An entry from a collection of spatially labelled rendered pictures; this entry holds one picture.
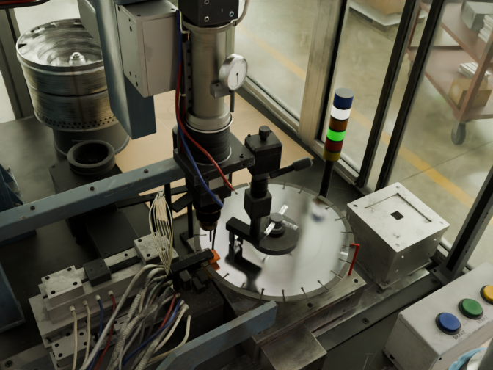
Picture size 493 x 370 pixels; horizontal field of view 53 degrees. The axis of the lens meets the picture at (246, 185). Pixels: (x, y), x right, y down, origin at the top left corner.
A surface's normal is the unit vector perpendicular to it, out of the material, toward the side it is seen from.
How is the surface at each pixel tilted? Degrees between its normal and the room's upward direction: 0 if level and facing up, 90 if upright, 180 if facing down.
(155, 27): 90
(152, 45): 90
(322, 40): 90
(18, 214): 0
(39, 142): 0
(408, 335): 90
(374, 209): 0
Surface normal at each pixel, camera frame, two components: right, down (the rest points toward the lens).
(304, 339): 0.05, -0.74
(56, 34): 0.65, 0.53
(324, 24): -0.85, 0.32
